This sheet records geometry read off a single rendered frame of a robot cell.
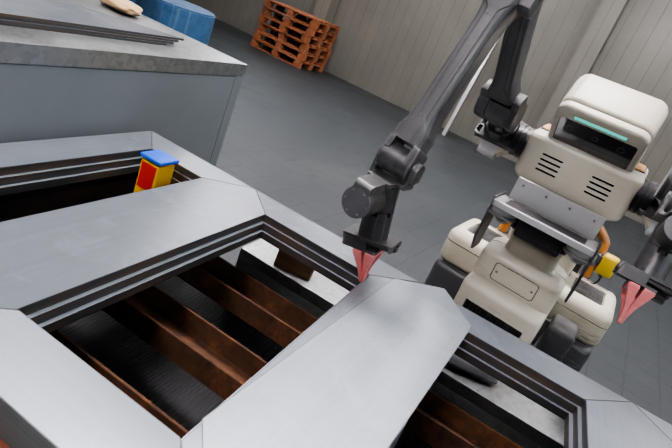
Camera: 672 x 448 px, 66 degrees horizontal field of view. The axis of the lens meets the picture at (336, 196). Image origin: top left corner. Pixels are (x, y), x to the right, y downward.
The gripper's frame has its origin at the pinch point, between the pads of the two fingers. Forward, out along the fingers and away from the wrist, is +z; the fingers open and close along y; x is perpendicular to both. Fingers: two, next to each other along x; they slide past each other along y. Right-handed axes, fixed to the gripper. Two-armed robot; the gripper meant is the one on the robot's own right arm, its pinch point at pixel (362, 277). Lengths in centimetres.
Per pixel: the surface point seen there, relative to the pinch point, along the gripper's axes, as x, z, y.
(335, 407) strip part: -35.3, 2.1, 11.7
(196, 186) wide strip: -3.0, -6.9, -40.6
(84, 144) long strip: -13, -11, -64
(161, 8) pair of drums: 208, -40, -259
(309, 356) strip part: -29.6, 0.8, 4.4
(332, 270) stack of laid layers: 2.1, 2.0, -7.3
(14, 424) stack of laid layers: -62, 0, -12
